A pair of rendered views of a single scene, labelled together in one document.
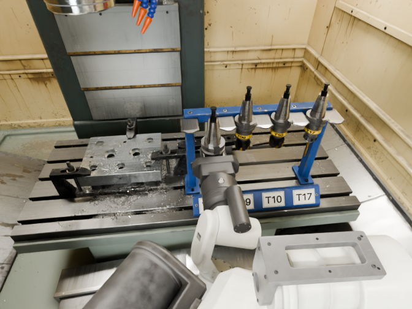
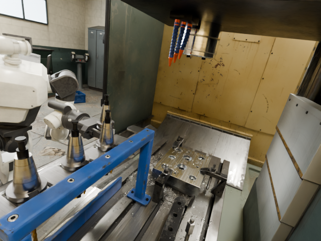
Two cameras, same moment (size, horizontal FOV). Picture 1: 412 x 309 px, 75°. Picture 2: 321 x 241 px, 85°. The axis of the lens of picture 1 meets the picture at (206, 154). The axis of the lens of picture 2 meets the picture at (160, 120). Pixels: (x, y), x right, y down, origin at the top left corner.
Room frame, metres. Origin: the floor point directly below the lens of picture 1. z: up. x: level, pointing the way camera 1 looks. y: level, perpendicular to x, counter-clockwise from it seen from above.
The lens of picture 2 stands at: (1.01, -0.45, 1.50)
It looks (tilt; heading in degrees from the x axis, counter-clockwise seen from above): 21 degrees down; 118
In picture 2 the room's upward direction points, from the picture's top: 9 degrees clockwise
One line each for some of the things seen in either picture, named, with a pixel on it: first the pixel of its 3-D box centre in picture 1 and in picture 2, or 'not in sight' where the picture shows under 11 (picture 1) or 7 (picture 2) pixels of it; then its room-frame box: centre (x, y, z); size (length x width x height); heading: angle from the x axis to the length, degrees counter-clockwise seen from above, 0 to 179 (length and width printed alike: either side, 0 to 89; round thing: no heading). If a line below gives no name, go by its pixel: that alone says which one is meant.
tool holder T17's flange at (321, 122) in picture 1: (316, 118); (28, 190); (0.69, -0.34, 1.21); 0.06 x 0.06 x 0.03
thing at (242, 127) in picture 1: (244, 122); (106, 146); (0.66, -0.12, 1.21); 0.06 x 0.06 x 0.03
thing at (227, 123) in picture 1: (227, 124); (117, 139); (0.66, -0.06, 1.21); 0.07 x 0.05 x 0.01; 6
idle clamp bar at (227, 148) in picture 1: (208, 146); (171, 228); (0.89, -0.01, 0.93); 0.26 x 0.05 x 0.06; 101
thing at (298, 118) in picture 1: (298, 119); (55, 175); (0.68, -0.28, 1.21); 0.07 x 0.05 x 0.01; 6
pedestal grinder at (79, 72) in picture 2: not in sight; (79, 71); (-4.03, 3.12, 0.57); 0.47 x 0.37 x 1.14; 71
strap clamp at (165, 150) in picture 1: (168, 159); (164, 180); (0.76, 0.14, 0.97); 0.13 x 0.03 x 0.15; 96
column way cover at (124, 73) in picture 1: (129, 68); (283, 164); (1.17, 0.35, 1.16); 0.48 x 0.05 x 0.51; 96
